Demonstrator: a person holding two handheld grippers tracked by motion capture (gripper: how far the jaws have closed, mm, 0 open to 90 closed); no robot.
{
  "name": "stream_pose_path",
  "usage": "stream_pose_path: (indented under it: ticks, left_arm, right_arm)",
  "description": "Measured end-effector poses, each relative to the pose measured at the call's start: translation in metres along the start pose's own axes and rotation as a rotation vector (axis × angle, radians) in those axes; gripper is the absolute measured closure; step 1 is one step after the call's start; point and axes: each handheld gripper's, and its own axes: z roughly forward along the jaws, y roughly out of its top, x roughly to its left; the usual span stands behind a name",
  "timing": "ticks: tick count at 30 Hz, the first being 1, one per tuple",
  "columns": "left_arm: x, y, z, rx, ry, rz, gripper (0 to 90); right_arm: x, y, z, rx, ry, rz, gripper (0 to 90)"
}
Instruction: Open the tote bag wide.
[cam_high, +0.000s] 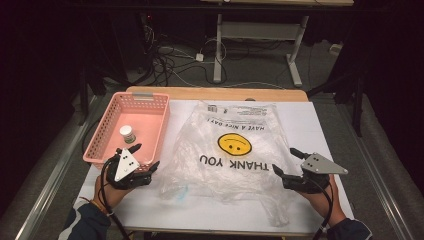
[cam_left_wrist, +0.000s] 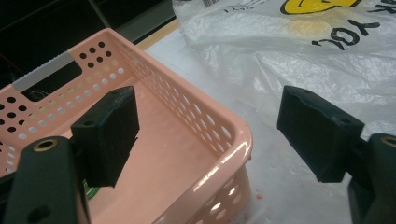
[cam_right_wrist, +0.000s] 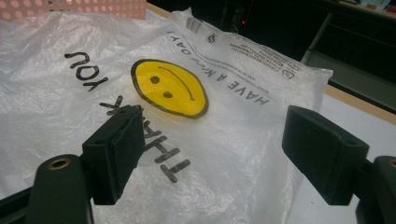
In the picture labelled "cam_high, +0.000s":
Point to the pink plastic basket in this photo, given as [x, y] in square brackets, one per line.
[140, 121]

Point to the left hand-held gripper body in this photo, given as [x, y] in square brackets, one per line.
[125, 165]

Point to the white metal desk frame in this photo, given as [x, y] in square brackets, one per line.
[258, 30]

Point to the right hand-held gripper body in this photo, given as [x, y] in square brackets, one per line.
[320, 165]

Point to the white power strip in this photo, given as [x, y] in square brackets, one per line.
[336, 49]

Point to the white power adapter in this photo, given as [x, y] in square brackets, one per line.
[199, 57]

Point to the person's left hand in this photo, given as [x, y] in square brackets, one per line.
[113, 196]

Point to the person's right hand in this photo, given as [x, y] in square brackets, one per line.
[328, 203]

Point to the small white-capped bottle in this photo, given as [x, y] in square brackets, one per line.
[127, 134]

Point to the wooden table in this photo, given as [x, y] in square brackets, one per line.
[216, 94]

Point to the white board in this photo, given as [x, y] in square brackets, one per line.
[310, 133]

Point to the black metal stand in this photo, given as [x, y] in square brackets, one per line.
[357, 100]
[83, 96]

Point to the clear smiley plastic bag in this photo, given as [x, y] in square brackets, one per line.
[230, 160]

